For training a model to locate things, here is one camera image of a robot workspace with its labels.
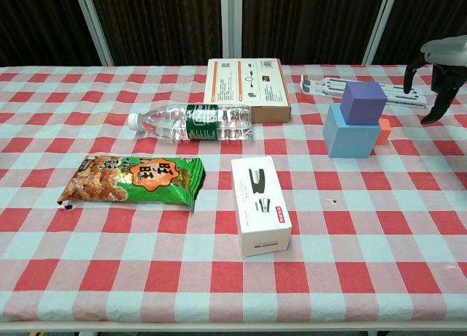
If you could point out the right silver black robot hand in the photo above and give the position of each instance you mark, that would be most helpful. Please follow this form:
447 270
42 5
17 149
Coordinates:
450 65

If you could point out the small orange foam cube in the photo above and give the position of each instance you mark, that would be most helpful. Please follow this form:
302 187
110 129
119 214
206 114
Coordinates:
384 133

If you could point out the purple foam cube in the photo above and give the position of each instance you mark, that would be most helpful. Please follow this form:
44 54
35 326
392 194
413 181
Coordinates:
361 104

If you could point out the white folding laptop stand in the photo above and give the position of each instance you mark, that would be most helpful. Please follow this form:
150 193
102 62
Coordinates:
401 91

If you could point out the large blue foam cube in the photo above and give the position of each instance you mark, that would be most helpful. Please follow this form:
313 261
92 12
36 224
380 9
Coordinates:
346 140

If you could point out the white stapler box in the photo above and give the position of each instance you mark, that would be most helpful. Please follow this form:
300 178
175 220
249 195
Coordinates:
261 204

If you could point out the clear plastic water bottle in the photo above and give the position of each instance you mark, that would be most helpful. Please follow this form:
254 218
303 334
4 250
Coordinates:
200 124

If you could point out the green orange snack bag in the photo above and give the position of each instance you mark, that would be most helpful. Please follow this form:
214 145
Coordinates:
127 180

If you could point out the red white checkered tablecloth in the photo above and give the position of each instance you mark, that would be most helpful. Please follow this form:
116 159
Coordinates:
109 259

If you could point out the aluminium partition post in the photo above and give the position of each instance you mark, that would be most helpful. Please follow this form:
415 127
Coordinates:
380 22
92 22
231 22

